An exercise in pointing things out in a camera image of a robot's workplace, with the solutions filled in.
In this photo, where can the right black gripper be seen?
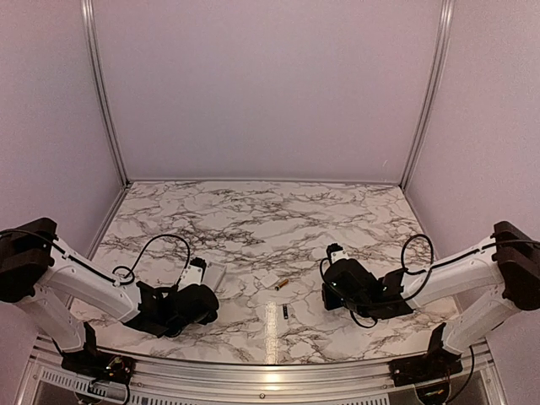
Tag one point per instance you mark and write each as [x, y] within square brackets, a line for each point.
[330, 302]

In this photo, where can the white battery cover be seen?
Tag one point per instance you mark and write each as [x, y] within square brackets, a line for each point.
[266, 282]

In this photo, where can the white remote control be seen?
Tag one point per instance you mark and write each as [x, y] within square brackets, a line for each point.
[213, 275]

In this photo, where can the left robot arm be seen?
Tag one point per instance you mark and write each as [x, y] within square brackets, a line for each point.
[36, 265]

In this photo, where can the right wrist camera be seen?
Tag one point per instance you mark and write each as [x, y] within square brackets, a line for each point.
[335, 252]

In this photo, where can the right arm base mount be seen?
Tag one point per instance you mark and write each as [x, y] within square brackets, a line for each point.
[421, 368]

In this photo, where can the front aluminium rail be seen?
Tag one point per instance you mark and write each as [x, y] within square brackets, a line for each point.
[172, 381]

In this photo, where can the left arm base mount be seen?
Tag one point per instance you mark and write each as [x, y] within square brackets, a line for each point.
[100, 366]

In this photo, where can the right aluminium frame post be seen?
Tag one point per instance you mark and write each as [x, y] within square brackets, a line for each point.
[436, 72]

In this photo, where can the aluminium frame post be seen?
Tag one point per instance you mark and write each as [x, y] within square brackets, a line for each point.
[436, 72]
[91, 37]

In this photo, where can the left aluminium frame post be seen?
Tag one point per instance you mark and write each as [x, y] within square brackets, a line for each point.
[91, 37]

